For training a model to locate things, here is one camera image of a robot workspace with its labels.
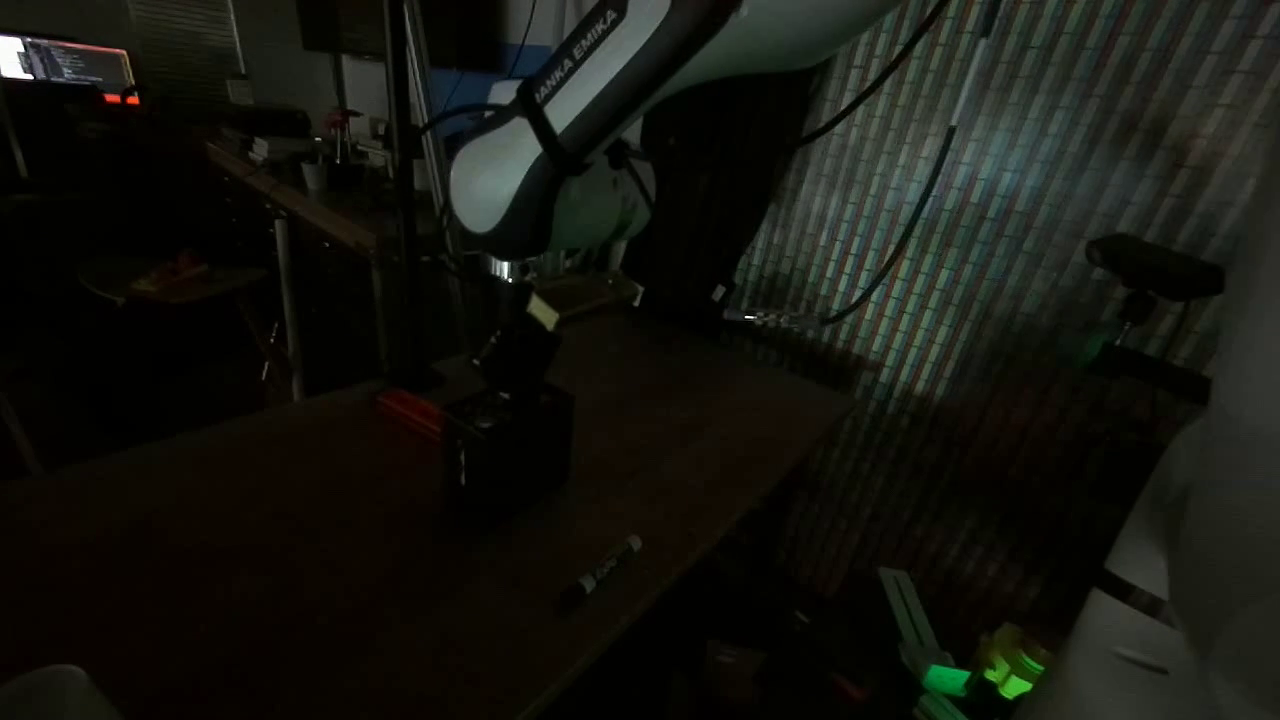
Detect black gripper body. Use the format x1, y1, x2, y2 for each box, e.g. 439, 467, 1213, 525
473, 309, 569, 401

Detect black basket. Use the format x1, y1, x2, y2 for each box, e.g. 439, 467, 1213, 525
438, 375, 582, 526

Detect red block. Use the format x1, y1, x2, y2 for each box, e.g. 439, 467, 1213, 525
373, 383, 457, 438

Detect dark vertical pole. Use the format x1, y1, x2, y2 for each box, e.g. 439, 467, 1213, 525
376, 0, 438, 391

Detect black marker with white label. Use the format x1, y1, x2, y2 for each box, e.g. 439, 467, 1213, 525
557, 532, 653, 609

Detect wooden side table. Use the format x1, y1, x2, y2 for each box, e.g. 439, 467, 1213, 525
201, 130, 404, 405

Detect striped window blind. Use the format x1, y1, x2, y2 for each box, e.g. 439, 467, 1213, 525
725, 0, 1243, 631

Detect lit computer monitor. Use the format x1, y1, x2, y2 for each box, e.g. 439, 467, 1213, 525
0, 27, 145, 95

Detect glowing green objects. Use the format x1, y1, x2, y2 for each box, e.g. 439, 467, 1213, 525
876, 563, 1057, 720

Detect white cabinet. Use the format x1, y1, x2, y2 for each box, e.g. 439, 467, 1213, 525
1032, 583, 1280, 720

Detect black hanging cable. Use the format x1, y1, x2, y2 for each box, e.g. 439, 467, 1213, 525
796, 0, 1006, 330

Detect black camera on stand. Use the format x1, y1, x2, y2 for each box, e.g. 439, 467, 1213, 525
1081, 232, 1234, 395

